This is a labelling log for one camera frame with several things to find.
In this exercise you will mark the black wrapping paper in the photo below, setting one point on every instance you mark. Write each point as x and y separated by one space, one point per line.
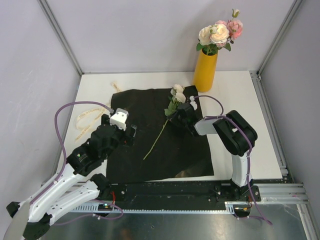
161 150

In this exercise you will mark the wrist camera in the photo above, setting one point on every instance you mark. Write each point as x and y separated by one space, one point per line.
119 119
193 103

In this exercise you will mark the pink flower stem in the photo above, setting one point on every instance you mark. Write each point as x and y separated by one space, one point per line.
221 34
235 26

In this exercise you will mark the yellow cylindrical vase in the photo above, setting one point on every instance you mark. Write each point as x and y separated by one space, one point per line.
204 72

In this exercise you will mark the right aluminium frame post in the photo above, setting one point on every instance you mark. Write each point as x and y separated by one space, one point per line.
284 27

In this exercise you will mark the grey slotted cable duct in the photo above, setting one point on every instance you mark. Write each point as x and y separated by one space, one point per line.
166 206

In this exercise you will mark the left aluminium frame post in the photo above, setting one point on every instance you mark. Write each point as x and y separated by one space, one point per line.
51 18

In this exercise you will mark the aluminium frame post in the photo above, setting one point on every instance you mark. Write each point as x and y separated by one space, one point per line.
51 18
284 27

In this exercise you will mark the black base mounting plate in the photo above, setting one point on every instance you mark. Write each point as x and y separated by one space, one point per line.
156 191

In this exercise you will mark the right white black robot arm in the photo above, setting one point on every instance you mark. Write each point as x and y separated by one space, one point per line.
236 134

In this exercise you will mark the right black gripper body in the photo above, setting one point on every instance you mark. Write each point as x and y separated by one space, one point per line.
177 119

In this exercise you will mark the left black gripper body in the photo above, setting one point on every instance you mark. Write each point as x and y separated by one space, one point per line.
120 137

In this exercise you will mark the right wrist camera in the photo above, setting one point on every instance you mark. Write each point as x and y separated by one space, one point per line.
193 103

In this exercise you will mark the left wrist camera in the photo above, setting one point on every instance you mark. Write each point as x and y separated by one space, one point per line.
119 119

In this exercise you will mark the cream printed ribbon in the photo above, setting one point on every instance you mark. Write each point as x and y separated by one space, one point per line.
86 120

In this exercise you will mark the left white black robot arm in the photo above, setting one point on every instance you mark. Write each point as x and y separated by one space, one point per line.
71 187

